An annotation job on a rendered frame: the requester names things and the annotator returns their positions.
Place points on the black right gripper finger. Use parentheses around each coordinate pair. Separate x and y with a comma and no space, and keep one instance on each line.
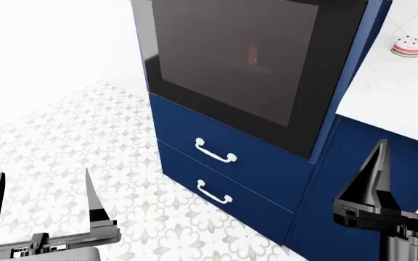
(372,179)

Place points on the black glass oven door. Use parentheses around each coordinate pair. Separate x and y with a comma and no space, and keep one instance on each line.
(230,68)

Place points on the navy blue base cabinet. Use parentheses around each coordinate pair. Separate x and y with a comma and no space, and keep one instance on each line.
(347,163)

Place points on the tall navy blue cabinet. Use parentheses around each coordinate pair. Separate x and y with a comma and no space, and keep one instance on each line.
(354,68)

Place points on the navy drawer front, shallow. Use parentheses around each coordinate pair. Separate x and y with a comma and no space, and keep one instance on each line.
(260,163)

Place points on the navy drawer front, deep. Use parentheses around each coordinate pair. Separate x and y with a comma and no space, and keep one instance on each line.
(252,212)

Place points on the white cake with red cherries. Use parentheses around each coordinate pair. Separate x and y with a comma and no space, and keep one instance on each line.
(407,47)

